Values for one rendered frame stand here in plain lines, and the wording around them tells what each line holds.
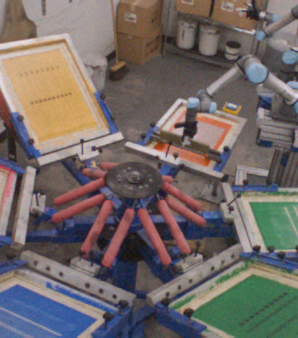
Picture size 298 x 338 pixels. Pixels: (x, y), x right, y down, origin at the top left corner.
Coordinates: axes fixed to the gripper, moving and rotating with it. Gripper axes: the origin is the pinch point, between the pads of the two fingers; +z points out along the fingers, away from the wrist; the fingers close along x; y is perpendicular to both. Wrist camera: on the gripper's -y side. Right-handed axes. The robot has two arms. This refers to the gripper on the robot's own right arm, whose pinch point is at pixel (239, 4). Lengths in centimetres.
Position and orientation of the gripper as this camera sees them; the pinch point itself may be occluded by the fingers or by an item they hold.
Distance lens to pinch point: 414.3
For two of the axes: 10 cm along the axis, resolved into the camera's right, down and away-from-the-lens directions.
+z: -8.4, -3.9, 3.8
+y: -0.5, 7.6, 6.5
